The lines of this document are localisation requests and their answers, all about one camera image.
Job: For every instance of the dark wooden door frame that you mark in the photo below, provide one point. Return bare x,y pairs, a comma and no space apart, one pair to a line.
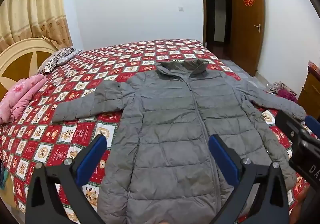
203,9

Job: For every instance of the beige patterned cloth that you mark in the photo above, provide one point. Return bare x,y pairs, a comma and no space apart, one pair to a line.
278,87

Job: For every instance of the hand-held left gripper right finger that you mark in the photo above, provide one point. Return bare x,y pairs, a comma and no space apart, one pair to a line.
223,161

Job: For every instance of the red checkered bed sheet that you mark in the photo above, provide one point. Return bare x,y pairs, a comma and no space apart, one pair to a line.
150,51

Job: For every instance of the beige patterned curtain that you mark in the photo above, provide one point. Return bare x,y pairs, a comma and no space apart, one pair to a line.
32,1

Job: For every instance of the grey puffer jacket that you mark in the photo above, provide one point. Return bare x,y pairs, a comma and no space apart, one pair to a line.
170,119

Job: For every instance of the cream wooden headboard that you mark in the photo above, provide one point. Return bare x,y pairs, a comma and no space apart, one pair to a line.
15,56

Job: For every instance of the striped pillow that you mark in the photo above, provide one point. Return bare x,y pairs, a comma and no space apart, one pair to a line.
53,60

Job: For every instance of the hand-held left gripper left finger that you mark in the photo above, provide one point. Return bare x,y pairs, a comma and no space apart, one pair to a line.
91,161

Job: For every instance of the purple cloth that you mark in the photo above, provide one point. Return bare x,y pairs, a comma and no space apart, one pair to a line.
287,96

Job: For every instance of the grey dotted pillow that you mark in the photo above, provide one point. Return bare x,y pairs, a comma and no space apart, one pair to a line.
72,55

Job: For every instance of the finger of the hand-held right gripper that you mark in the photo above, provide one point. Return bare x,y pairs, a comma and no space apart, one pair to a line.
290,125
313,127

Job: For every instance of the pink floral quilt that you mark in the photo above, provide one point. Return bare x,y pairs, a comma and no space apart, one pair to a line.
21,96

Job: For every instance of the white wall switch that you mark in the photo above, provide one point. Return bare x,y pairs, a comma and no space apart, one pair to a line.
181,9

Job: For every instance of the wooden cabinet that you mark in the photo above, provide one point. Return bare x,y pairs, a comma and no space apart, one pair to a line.
310,94

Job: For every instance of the dark teal cloth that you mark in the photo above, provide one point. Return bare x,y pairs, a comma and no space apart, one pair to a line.
3,176

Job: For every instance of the brown wooden door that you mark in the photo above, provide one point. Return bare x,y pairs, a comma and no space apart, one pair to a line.
247,36

